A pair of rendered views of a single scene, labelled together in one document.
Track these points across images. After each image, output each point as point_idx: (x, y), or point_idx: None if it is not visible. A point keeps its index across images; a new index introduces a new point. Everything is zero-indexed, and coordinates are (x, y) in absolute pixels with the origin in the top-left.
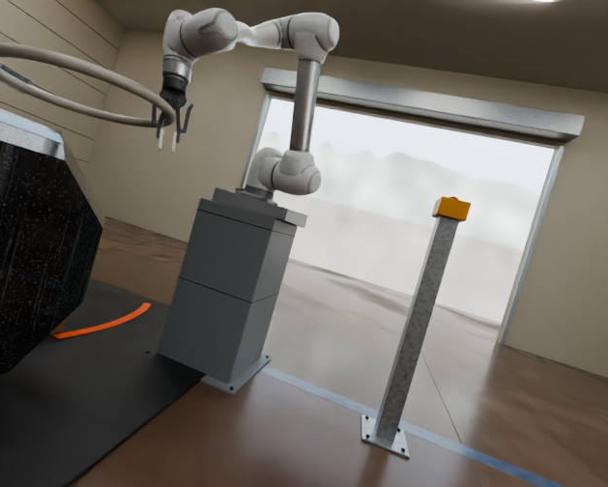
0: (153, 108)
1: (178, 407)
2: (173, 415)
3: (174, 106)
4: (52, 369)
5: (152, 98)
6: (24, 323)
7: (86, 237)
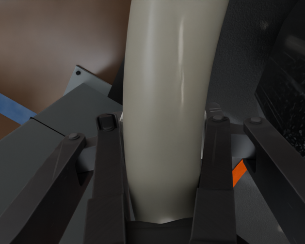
0: (304, 167)
1: (126, 33)
2: (128, 17)
3: (137, 228)
4: (253, 68)
5: None
6: (295, 29)
7: (290, 107)
